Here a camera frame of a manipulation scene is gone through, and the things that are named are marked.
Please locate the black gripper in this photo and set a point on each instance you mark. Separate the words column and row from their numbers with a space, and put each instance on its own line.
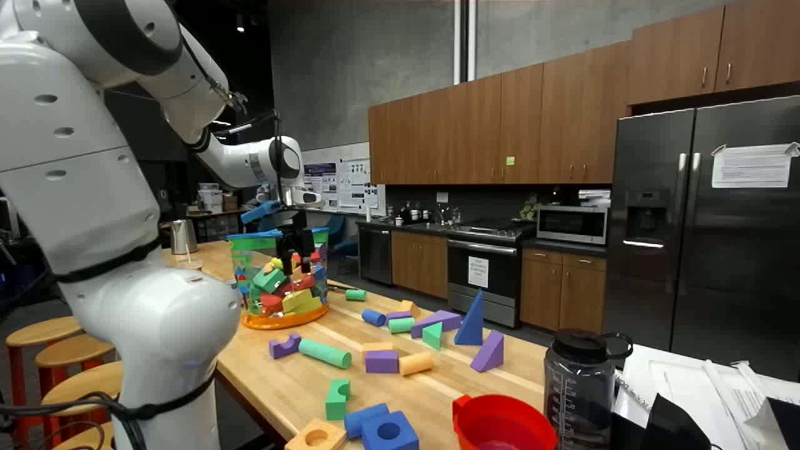
column 295, row 228

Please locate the purple notched foam block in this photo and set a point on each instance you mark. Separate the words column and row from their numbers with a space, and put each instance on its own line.
column 283, row 349

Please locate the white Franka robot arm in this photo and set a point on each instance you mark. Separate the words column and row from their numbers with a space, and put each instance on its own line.
column 83, row 166

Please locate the clear bag of foam blocks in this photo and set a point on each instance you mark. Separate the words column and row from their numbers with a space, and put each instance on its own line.
column 291, row 301

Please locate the blue toy block figure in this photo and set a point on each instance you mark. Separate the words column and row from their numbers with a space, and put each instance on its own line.
column 261, row 213

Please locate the purple rectangular foam block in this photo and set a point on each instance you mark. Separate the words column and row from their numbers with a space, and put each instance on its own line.
column 381, row 363

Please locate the long purple foam block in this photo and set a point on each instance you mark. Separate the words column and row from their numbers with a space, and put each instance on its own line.
column 441, row 318

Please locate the plain blue foam block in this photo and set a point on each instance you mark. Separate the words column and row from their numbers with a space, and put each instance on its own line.
column 361, row 419

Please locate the blue foam block with hole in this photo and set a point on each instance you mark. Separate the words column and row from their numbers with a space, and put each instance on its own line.
column 395, row 433

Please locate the short green foam cylinder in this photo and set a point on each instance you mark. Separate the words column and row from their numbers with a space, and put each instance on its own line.
column 355, row 296
column 400, row 325

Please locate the black dishwasher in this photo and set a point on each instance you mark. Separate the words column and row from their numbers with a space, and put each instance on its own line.
column 375, row 253

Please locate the blue foam cylinder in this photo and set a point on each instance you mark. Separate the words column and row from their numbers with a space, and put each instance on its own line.
column 374, row 318

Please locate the metal cup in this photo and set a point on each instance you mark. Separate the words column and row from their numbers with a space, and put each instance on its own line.
column 180, row 239

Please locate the wide brown lower cabinet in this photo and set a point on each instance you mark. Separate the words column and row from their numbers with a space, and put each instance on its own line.
column 418, row 264

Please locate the small green foam triangle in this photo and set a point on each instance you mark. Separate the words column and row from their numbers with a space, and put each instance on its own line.
column 434, row 338

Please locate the yellow foam cylinder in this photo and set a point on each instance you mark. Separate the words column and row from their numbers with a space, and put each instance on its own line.
column 416, row 363

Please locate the tall blue foam triangle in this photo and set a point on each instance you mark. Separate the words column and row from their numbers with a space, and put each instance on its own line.
column 474, row 329

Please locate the black stove with oven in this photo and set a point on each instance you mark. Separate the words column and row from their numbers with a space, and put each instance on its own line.
column 488, row 275

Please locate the brown upper cabinet row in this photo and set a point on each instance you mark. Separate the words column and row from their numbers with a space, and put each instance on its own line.
column 465, row 133

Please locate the purple foam wedge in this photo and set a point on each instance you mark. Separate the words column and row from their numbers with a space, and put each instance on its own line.
column 491, row 355

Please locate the green sticker on cabinet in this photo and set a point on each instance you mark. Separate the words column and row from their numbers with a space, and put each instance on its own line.
column 509, row 161

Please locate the green potted plant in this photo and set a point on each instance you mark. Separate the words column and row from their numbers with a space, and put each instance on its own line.
column 528, row 208

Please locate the wooden stool with red legs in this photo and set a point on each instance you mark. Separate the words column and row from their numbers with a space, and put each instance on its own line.
column 83, row 384
column 40, row 331
column 89, row 439
column 76, row 351

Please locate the red plastic bowl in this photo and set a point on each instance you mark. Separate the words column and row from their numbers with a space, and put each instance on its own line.
column 500, row 416

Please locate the narrow brown lower cabinet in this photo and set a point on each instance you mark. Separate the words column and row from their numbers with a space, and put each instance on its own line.
column 564, row 290

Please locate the silver microwave oven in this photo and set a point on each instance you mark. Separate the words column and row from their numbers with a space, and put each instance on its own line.
column 570, row 226

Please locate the black flat item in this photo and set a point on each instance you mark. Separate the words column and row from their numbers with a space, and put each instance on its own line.
column 659, row 426

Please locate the stainless steel refrigerator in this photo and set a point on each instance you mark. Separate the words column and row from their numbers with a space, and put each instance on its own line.
column 708, row 265

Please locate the white papers pile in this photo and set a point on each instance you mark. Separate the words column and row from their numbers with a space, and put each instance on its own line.
column 708, row 384

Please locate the white paper on refrigerator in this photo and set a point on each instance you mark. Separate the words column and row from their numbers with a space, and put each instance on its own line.
column 751, row 166

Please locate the brown cabinet above refrigerator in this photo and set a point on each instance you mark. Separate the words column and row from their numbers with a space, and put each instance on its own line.
column 716, row 51

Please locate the white wall posters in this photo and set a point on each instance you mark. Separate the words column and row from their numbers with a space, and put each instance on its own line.
column 345, row 183

